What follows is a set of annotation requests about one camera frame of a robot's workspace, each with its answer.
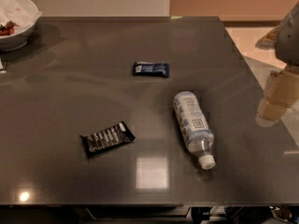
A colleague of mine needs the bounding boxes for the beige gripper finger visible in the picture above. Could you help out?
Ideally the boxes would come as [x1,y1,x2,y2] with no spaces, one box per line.
[255,64,299,127]

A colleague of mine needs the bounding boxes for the blue rxbar blueberry bar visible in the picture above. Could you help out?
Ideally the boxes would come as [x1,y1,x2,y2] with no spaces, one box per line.
[133,62,170,77]

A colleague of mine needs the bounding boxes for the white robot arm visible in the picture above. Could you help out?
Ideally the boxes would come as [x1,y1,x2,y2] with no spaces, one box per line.
[255,3,299,127]

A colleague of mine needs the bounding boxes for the black rxbar chocolate bar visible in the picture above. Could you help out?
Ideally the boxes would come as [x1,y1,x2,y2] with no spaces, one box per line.
[80,121,135,158]

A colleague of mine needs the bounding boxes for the clear plastic water bottle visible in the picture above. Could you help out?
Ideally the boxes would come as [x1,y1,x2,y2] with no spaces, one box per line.
[173,91,216,170]

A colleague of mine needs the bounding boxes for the white bowl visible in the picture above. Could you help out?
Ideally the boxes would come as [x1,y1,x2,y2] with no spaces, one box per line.
[0,20,37,51]

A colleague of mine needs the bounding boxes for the red strawberries in bowl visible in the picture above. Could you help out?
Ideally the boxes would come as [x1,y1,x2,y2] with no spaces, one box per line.
[0,21,17,35]

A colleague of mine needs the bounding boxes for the white napkin in bowl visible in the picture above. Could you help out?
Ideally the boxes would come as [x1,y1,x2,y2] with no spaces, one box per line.
[0,0,42,27]

